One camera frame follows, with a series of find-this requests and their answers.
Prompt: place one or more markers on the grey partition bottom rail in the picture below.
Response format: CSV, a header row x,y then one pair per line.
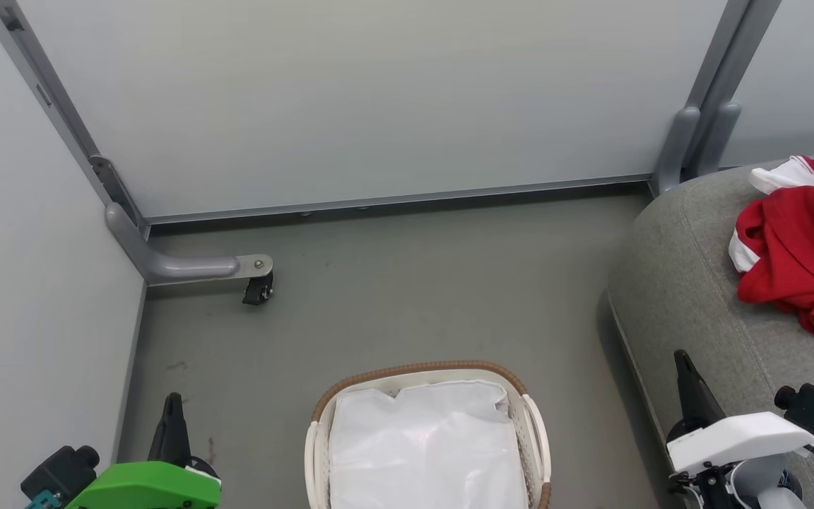
x,y
393,201

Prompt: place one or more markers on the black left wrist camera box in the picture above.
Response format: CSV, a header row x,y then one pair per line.
x,y
61,474

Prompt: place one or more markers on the grey curved partition foot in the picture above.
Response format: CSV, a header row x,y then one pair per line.
x,y
181,267

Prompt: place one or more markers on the grey partition post feet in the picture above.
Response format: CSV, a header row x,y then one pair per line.
x,y
714,92

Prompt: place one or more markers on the woven laundry basket white rim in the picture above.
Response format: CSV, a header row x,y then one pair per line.
x,y
319,445

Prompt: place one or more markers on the red and white clothing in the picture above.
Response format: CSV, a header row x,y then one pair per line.
x,y
803,254

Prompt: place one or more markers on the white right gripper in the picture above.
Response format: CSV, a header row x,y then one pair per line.
x,y
739,437

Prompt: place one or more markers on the black caster wheel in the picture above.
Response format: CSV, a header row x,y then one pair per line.
x,y
258,288

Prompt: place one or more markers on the teal left camera connector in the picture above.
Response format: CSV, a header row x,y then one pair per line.
x,y
43,500

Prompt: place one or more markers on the grey partition frame post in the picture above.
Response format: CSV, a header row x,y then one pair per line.
x,y
46,92

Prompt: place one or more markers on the grey fabric sofa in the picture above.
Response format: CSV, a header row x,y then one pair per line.
x,y
675,283

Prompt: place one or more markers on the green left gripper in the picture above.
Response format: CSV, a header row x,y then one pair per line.
x,y
145,488

